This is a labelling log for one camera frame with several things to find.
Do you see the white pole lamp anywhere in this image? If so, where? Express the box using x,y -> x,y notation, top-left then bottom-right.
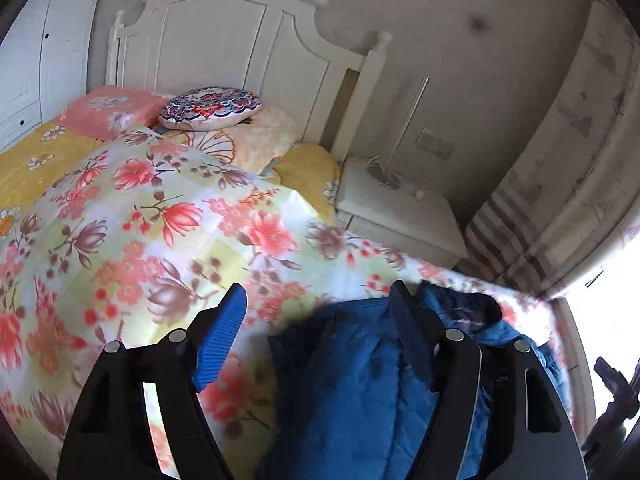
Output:
366,76 -> 431,192

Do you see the printed curtain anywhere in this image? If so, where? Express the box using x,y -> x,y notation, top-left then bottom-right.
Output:
465,0 -> 640,301

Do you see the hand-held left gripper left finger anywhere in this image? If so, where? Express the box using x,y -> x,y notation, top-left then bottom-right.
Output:
56,283 -> 248,480

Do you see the yellow bed sheet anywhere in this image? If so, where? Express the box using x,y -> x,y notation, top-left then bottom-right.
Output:
0,119 -> 343,226

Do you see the round patterned cushion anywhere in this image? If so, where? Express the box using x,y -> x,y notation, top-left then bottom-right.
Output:
159,87 -> 263,130

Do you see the floral quilt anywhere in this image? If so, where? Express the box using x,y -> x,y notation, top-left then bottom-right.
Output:
0,127 -> 558,480

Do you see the blue puffer jacket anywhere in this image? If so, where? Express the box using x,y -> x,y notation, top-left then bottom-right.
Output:
255,280 -> 573,480

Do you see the white wardrobe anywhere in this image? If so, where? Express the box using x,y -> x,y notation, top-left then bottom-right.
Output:
0,0 -> 112,153

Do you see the peach pillow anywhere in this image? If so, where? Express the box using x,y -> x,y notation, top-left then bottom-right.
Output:
165,106 -> 305,173

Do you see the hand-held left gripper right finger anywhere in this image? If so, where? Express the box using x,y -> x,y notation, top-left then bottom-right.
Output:
389,280 -> 590,480

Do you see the wall socket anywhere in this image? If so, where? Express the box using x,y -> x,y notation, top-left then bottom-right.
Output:
416,129 -> 455,160

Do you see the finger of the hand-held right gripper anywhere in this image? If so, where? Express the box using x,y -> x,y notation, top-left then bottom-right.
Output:
594,357 -> 640,408

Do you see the white nightstand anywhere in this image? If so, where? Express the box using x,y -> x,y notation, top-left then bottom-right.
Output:
334,156 -> 470,268

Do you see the pink floral pillow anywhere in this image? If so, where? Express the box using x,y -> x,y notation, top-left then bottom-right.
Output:
52,85 -> 171,142

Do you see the white wooden bed headboard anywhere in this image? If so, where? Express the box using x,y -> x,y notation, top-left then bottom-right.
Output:
106,0 -> 393,161

